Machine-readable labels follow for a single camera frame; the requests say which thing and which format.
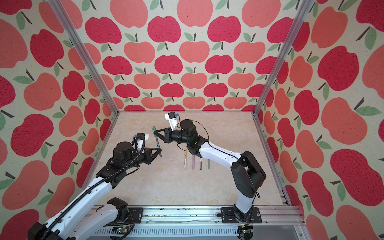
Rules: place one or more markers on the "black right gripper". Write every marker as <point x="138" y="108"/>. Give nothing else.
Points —
<point x="164" y="137"/>

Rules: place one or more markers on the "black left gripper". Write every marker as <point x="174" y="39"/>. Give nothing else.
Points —
<point x="149" y="156"/>

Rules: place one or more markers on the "dark green pen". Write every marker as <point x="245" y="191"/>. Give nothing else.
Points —
<point x="158" y="145"/>

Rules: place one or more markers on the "white pen yellow end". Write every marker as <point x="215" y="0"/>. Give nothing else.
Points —
<point x="185" y="159"/>

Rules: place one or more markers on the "pink pen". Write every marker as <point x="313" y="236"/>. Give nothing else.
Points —
<point x="193" y="162"/>

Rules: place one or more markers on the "dark green pen cap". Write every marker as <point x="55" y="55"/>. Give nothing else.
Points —
<point x="154" y="131"/>

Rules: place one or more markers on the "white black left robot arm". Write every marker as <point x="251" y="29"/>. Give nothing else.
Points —
<point x="84" y="195"/>

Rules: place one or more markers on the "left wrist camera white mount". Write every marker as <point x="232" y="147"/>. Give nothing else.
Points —
<point x="138" y="141"/>

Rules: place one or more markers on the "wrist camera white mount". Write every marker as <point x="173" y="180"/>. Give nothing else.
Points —
<point x="138" y="141"/>
<point x="172" y="118"/>

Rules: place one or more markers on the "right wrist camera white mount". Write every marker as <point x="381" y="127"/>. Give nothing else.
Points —
<point x="172" y="118"/>

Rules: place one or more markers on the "aluminium left rear corner post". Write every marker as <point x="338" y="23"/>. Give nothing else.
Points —
<point x="70" y="29"/>

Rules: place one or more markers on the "aluminium corner post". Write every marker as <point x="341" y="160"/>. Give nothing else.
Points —
<point x="70" y="29"/>
<point x="286" y="47"/>

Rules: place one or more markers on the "aluminium front rail base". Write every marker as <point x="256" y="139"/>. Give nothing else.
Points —
<point x="184" y="223"/>

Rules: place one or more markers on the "aluminium right rear corner post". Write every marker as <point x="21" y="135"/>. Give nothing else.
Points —
<point x="286" y="47"/>

